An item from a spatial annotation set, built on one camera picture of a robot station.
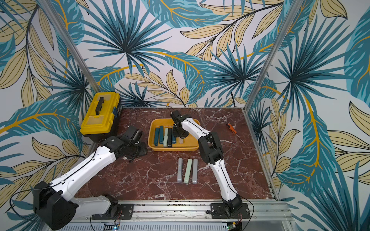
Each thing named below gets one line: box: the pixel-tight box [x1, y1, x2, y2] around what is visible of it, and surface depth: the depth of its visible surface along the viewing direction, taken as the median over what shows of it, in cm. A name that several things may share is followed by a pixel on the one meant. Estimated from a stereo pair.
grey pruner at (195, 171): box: [192, 158, 199, 185], surface depth 85 cm
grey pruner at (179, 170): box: [177, 157, 184, 183], surface depth 87 cm
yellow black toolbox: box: [79, 91, 122, 143], surface depth 93 cm
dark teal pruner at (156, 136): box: [154, 127, 160, 146], surface depth 102 cm
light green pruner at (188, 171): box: [183, 158, 193, 184], surface depth 87 cm
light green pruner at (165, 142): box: [163, 127, 169, 147], surface depth 100 cm
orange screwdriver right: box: [226, 122, 245, 145], surface depth 108 cm
